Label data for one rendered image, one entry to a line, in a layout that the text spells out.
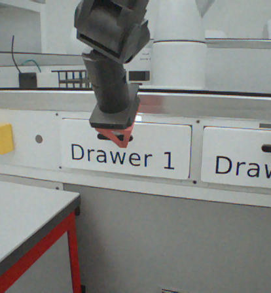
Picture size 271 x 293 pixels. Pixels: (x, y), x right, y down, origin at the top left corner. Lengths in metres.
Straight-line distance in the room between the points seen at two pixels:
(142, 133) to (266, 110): 0.25
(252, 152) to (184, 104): 0.16
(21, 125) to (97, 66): 0.38
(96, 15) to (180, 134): 0.30
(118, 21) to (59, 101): 0.36
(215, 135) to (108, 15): 0.31
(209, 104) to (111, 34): 0.28
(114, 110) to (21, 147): 0.36
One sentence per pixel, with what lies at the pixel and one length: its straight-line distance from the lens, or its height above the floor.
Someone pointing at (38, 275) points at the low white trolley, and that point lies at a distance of 0.66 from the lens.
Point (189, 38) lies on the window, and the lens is 0.62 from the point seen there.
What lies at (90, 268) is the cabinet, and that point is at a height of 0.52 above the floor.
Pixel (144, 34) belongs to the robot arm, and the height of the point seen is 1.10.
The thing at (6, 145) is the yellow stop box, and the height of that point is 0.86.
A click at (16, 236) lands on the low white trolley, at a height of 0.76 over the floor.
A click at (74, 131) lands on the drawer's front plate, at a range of 0.68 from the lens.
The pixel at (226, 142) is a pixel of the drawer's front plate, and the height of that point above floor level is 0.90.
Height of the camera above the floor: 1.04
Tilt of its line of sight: 15 degrees down
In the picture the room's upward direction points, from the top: straight up
